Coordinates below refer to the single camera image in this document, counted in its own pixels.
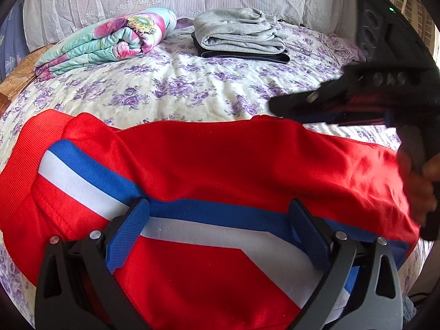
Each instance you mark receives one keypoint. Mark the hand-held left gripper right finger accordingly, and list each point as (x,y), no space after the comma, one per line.
(309,237)

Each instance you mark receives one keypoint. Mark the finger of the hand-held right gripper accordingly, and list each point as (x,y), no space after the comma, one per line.
(295,103)
(319,117)

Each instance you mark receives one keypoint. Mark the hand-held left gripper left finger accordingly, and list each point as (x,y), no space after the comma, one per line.
(129,237)

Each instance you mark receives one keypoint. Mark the red pants with striped sides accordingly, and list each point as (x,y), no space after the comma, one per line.
(223,165)

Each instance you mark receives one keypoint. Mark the folded grey pants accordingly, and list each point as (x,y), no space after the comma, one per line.
(237,29)

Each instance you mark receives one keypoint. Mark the person's right hand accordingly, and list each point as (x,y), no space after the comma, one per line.
(417,192)

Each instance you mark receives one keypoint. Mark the brick patterned curtain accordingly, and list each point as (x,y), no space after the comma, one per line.
(417,17)

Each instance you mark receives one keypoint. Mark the purple floral pillowcase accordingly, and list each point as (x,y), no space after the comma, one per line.
(343,48)

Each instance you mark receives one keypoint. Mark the folded black garment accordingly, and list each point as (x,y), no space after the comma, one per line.
(247,55)

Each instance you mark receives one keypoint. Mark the purple floral bedsheet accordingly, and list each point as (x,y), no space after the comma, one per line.
(192,86)

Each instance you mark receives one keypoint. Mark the brown pillow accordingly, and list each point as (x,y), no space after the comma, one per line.
(17,79)

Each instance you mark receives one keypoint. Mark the folded floral quilt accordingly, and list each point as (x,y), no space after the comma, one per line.
(103,41)

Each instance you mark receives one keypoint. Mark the blue patterned cloth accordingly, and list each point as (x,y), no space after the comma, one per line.
(10,41)

